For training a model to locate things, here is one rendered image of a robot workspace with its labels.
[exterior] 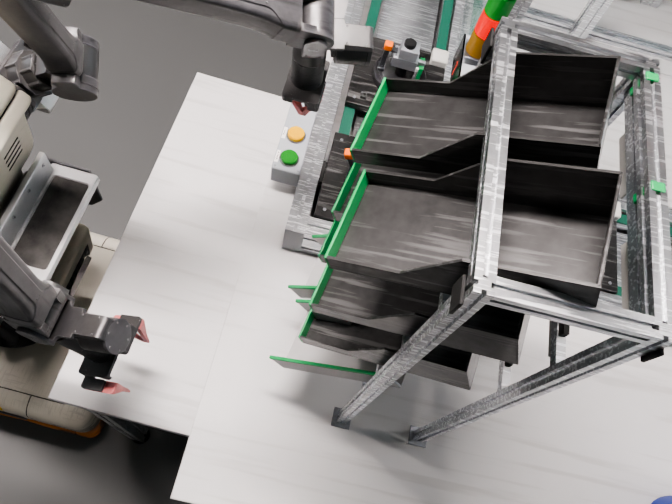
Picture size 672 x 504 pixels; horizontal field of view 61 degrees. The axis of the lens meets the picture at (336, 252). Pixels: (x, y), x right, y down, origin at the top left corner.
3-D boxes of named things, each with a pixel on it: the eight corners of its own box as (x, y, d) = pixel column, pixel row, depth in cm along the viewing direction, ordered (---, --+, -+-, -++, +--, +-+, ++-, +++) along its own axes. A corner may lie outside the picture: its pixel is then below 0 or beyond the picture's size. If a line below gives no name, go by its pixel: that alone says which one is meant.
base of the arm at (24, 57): (18, 37, 108) (-14, 84, 103) (43, 27, 104) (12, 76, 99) (55, 70, 115) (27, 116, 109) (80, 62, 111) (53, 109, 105)
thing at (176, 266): (51, 400, 118) (47, 397, 115) (197, 79, 157) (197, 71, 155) (376, 487, 121) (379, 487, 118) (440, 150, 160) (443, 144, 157)
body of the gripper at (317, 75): (329, 68, 104) (334, 38, 98) (316, 111, 100) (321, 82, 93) (294, 59, 104) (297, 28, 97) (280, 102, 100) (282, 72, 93)
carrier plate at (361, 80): (343, 105, 146) (345, 100, 144) (361, 38, 156) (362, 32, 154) (434, 130, 147) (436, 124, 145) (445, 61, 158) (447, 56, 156)
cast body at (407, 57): (390, 65, 144) (396, 45, 138) (392, 53, 146) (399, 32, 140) (422, 74, 144) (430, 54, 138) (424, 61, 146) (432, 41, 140)
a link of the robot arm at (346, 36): (305, -15, 84) (304, 41, 83) (381, -9, 86) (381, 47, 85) (299, 22, 96) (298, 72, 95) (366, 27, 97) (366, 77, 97)
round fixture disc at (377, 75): (367, 91, 147) (369, 85, 145) (377, 51, 153) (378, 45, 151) (420, 105, 147) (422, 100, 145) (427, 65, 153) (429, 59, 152)
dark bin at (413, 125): (353, 163, 72) (339, 120, 66) (387, 90, 78) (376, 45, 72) (592, 194, 61) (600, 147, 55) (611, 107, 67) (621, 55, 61)
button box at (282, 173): (269, 180, 139) (271, 166, 134) (290, 114, 149) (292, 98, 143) (297, 187, 140) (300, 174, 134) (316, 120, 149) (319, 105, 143)
